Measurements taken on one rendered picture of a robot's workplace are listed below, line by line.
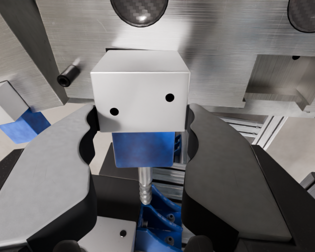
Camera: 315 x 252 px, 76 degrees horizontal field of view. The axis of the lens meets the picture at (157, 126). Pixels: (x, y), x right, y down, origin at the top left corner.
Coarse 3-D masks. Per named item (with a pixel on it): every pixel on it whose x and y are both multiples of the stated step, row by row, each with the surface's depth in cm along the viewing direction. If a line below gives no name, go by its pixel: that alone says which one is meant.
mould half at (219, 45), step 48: (48, 0) 13; (96, 0) 13; (192, 0) 12; (240, 0) 12; (288, 0) 12; (96, 48) 15; (144, 48) 15; (192, 48) 14; (240, 48) 14; (288, 48) 14; (192, 96) 17; (240, 96) 16
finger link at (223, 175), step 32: (192, 128) 9; (224, 128) 9; (192, 160) 7; (224, 160) 7; (256, 160) 7; (192, 192) 6; (224, 192) 6; (256, 192) 6; (192, 224) 6; (224, 224) 5; (256, 224) 5
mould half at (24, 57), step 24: (0, 0) 18; (24, 0) 20; (0, 24) 18; (24, 24) 20; (0, 48) 19; (24, 48) 19; (48, 48) 22; (0, 72) 21; (24, 72) 21; (48, 72) 22; (24, 96) 23; (48, 96) 23
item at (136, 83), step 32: (96, 64) 11; (128, 64) 11; (160, 64) 11; (96, 96) 11; (128, 96) 11; (160, 96) 11; (128, 128) 12; (160, 128) 12; (128, 160) 15; (160, 160) 15
